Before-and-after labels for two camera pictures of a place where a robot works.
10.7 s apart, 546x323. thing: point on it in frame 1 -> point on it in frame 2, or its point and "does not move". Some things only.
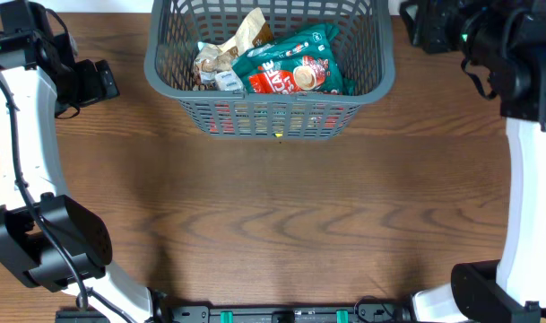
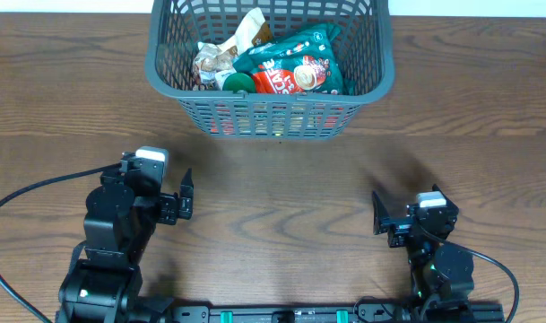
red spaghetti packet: [274, 118] does not move
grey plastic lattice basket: [176, 28] does not move
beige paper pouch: [251, 27] does not move
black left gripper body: [85, 85] -> [165, 207]
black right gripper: [426, 28] -> [396, 229]
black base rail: [165, 313] does not move
